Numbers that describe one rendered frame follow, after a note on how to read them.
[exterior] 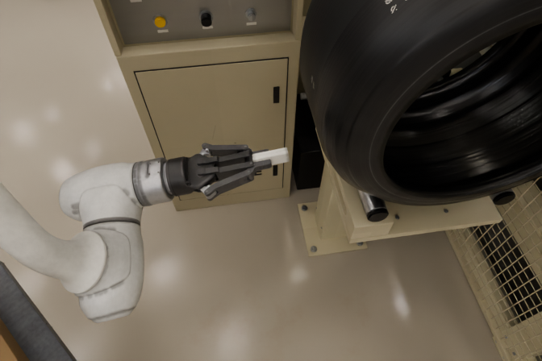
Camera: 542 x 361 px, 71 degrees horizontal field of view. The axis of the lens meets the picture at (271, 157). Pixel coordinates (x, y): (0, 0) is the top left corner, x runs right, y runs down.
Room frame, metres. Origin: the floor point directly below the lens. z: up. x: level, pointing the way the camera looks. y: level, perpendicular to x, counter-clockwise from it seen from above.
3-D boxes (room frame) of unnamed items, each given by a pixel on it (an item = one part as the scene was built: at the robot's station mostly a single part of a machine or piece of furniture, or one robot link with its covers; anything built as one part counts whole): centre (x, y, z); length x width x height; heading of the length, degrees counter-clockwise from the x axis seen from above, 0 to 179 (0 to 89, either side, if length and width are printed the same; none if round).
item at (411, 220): (0.58, -0.33, 0.80); 0.37 x 0.36 x 0.02; 98
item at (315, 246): (0.83, -0.28, 0.01); 0.27 x 0.27 x 0.02; 8
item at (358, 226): (0.56, -0.20, 0.83); 0.36 x 0.09 x 0.06; 8
